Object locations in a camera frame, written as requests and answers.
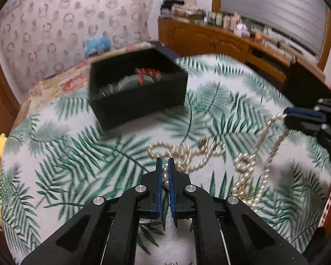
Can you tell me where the black box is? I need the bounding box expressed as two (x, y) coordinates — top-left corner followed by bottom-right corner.
(88, 48), (189, 132)

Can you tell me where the floral blanket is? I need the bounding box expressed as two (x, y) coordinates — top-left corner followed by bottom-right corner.
(23, 41), (155, 104)

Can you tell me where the ring pattern curtain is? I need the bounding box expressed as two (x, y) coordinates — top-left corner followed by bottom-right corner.
(0, 0), (154, 94)

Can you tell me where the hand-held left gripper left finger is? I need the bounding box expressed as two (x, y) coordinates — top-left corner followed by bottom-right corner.
(21, 157), (164, 265)

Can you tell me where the blue plush toy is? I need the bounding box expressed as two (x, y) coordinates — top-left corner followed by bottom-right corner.
(85, 35), (111, 55)

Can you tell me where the dark chair back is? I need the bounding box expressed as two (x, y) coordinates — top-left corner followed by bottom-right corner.
(281, 61), (331, 109)

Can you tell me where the stack of folded clothes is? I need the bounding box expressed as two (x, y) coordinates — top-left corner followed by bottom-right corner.
(159, 0), (205, 17)

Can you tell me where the white tissue box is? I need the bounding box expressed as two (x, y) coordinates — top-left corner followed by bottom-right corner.
(234, 23), (251, 38)

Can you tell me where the pearl necklace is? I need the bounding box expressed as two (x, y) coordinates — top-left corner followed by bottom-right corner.
(148, 112), (292, 208)

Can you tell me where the navy blue bedsheet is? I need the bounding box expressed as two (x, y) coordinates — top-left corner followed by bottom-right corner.
(148, 40), (180, 62)

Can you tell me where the red bead bracelet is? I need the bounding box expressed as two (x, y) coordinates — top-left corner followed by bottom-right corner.
(135, 67), (163, 85)

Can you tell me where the grey window blind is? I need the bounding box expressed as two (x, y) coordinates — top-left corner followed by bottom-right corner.
(220, 0), (329, 59)

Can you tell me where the wooden cabinet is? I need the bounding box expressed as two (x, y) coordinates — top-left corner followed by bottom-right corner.
(157, 18), (326, 89)

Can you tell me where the pale jade bangle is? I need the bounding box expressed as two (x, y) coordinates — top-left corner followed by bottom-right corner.
(117, 74), (155, 92)

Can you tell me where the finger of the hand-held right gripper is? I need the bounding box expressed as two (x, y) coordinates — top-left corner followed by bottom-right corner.
(284, 114), (331, 169)
(284, 97), (331, 120)

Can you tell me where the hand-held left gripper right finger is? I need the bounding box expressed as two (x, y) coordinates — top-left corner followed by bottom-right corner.
(167, 157), (311, 265)

